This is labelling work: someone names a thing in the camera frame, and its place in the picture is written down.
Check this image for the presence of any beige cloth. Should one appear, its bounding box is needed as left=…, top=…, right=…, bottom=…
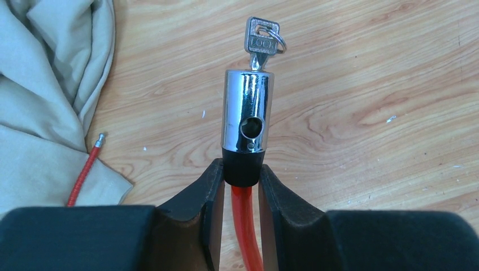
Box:
left=1, top=1, right=115, bottom=215

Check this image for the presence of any red cable lock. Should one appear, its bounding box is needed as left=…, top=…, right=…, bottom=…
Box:
left=221, top=69, right=274, bottom=270

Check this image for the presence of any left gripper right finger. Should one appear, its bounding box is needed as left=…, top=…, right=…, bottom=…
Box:
left=259, top=165, right=478, bottom=270

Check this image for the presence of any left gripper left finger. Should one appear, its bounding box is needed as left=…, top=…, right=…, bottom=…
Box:
left=1, top=159, right=224, bottom=270

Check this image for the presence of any silver key with ring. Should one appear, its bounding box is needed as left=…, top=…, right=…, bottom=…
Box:
left=244, top=16, right=288, bottom=71

